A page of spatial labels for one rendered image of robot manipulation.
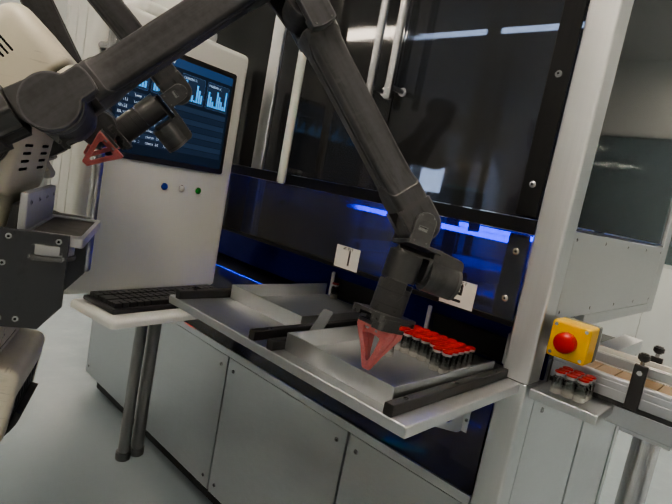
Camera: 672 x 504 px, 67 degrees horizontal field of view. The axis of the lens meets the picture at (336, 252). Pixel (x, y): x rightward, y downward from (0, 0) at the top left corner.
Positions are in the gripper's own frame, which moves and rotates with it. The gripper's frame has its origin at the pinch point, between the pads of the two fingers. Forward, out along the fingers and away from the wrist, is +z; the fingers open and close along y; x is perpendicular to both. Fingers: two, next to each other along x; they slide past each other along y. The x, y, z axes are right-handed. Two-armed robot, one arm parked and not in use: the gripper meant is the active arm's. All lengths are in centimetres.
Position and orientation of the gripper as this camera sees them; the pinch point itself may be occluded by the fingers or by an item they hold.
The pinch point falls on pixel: (367, 364)
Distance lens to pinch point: 86.3
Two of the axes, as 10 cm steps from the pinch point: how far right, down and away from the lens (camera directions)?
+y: 6.3, 2.1, 7.5
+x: -7.0, -2.6, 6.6
